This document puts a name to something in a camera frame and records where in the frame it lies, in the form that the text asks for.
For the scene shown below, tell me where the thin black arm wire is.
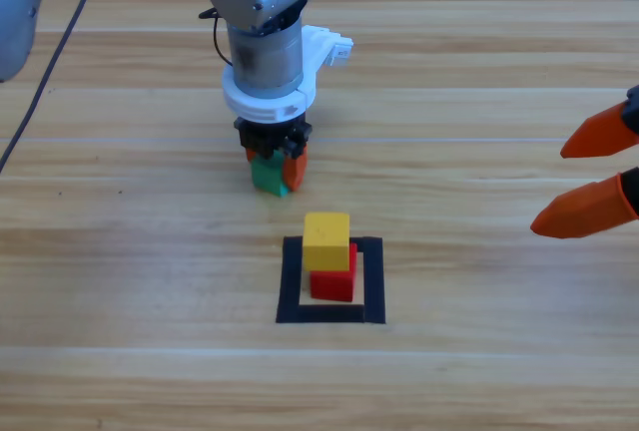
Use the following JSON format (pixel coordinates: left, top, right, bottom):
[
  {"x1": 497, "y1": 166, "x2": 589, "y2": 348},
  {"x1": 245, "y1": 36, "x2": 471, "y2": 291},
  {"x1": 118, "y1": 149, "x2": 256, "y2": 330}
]
[{"x1": 212, "y1": 14, "x2": 237, "y2": 69}]

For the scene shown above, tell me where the yellow wooden cube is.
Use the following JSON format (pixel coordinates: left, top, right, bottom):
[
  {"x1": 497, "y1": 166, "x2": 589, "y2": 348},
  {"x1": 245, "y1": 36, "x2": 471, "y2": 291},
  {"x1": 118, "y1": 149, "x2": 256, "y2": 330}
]
[{"x1": 302, "y1": 212, "x2": 351, "y2": 273}]

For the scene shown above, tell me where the white wrist mount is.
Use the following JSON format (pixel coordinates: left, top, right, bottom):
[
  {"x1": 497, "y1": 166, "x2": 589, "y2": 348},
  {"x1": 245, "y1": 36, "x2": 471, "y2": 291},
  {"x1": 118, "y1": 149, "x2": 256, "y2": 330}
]
[{"x1": 222, "y1": 24, "x2": 355, "y2": 127}]

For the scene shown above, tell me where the black tape square outline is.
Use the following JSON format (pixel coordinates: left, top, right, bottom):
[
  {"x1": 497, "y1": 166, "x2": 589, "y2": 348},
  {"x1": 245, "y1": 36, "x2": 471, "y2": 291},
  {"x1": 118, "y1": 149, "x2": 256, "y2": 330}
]
[{"x1": 275, "y1": 235, "x2": 387, "y2": 326}]

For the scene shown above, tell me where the green wooden cube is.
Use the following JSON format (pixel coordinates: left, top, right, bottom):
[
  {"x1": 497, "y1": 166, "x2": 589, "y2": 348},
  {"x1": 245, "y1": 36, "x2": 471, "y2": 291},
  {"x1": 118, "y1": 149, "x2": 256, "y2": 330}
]
[{"x1": 250, "y1": 151, "x2": 293, "y2": 200}]

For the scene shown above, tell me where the red wooden cube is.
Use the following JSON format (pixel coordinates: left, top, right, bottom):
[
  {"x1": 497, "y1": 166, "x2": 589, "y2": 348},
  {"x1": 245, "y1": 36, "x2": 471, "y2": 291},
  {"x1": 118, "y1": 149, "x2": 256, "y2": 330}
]
[{"x1": 309, "y1": 241, "x2": 359, "y2": 304}]

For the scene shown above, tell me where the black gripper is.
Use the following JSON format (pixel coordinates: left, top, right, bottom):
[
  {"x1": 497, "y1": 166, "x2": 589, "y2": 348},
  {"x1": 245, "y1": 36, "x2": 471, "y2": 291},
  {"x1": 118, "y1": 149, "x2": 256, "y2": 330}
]
[
  {"x1": 233, "y1": 118, "x2": 314, "y2": 193},
  {"x1": 529, "y1": 83, "x2": 639, "y2": 241}
]

